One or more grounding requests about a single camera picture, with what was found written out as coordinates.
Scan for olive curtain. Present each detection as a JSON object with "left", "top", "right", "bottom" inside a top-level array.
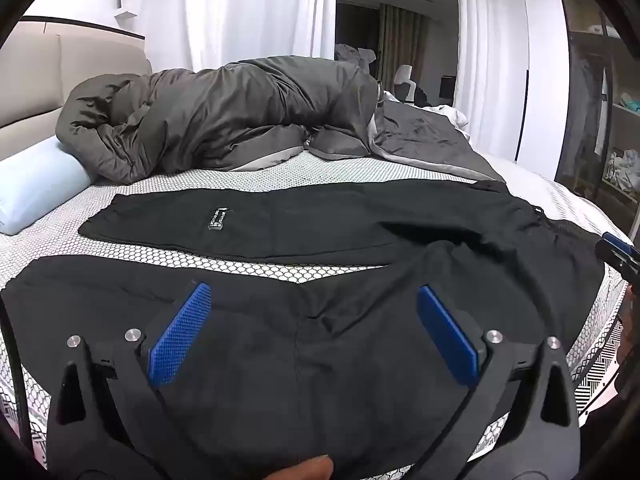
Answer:
[{"left": 377, "top": 2, "right": 429, "bottom": 92}]

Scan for grey duvet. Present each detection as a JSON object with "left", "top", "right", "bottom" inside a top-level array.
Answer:
[{"left": 55, "top": 55, "right": 506, "bottom": 186}]

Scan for wardrobe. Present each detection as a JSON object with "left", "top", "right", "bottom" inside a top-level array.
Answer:
[{"left": 555, "top": 0, "right": 640, "bottom": 221}]

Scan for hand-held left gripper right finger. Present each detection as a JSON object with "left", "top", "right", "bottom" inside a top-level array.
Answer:
[{"left": 416, "top": 285, "right": 583, "bottom": 480}]

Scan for white office chair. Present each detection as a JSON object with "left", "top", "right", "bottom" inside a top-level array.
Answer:
[{"left": 392, "top": 65, "right": 416, "bottom": 103}]

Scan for beige padded headboard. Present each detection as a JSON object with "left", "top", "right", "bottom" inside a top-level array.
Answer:
[{"left": 0, "top": 17, "right": 153, "bottom": 161}]

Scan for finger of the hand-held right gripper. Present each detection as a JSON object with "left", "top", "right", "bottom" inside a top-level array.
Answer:
[{"left": 596, "top": 231, "right": 640, "bottom": 282}]

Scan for light blue pillow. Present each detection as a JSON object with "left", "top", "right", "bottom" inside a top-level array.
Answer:
[{"left": 0, "top": 135, "right": 98, "bottom": 237}]

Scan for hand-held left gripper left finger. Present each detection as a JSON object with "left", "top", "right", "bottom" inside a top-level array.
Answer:
[{"left": 46, "top": 281, "right": 216, "bottom": 480}]

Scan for person's left hand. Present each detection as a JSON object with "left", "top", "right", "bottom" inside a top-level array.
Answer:
[{"left": 270, "top": 454, "right": 335, "bottom": 480}]

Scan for black pants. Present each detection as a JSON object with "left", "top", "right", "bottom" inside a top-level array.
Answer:
[{"left": 0, "top": 178, "right": 608, "bottom": 480}]

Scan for white crumpled blanket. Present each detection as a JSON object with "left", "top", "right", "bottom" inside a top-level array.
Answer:
[{"left": 424, "top": 104, "right": 472, "bottom": 138}]

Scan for white curtain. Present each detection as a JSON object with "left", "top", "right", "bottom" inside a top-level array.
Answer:
[
  {"left": 140, "top": 0, "right": 337, "bottom": 73},
  {"left": 454, "top": 0, "right": 526, "bottom": 161}
]

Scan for bed with hexagon patterned sheet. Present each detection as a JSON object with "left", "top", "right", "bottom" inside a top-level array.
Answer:
[{"left": 0, "top": 150, "right": 631, "bottom": 480}]

